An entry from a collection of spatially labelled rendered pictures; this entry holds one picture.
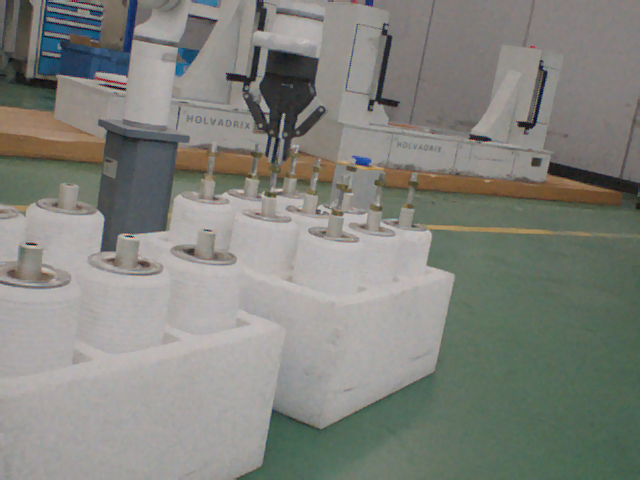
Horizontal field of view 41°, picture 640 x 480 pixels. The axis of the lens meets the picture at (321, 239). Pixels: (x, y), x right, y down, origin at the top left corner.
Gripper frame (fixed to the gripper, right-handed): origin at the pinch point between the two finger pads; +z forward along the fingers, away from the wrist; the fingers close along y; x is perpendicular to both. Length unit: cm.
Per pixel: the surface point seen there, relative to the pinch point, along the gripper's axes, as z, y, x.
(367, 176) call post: 5.3, -9.0, -36.9
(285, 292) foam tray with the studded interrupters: 18.0, -6.9, 10.7
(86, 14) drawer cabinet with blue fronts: -23, 281, -492
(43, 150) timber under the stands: 32, 123, -159
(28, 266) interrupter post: 9, 7, 55
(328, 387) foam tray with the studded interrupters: 28.9, -15.5, 13.7
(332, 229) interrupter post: 9.0, -10.9, 5.1
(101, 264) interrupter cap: 9.7, 4.6, 46.2
